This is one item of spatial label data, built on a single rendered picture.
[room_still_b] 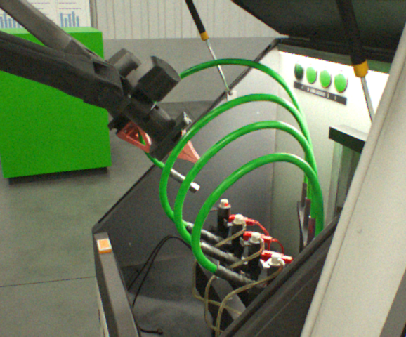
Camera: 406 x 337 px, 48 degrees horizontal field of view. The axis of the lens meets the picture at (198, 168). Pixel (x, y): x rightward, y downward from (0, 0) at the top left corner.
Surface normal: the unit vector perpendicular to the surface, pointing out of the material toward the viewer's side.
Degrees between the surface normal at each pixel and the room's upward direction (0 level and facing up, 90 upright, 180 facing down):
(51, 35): 67
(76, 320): 0
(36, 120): 90
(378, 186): 76
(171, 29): 90
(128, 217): 90
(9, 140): 90
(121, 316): 0
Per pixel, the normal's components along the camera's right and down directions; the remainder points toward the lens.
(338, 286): -0.92, -0.12
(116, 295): 0.00, -0.94
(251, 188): 0.32, 0.33
